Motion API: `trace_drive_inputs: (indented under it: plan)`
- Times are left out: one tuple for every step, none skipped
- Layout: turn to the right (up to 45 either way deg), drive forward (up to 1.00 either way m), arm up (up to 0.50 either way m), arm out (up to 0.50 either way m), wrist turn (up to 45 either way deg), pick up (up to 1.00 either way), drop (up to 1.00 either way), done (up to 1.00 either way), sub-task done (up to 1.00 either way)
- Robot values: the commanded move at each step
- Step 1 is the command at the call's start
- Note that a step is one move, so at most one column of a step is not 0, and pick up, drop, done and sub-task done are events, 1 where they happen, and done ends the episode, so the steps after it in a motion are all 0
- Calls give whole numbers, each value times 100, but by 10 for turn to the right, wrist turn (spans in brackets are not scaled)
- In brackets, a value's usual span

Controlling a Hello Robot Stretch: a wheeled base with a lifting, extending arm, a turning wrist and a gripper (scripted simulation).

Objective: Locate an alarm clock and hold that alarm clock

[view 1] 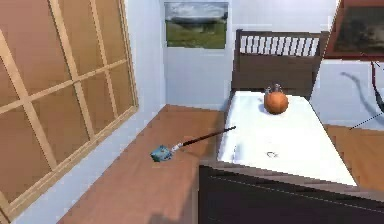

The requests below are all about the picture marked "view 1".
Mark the grey alarm clock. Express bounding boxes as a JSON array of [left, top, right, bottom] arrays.
[[265, 83, 284, 95]]

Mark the orange basketball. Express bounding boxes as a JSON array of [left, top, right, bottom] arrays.
[[263, 91, 290, 116]]

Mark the dark wooden bed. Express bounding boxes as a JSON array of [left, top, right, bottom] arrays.
[[197, 28, 384, 224]]

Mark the wooden framed window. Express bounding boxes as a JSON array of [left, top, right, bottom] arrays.
[[0, 0, 140, 222]]

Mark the red framed dark picture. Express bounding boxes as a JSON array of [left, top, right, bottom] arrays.
[[323, 0, 384, 61]]

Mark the landscape wall picture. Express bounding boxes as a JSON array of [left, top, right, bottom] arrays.
[[164, 1, 230, 50]]

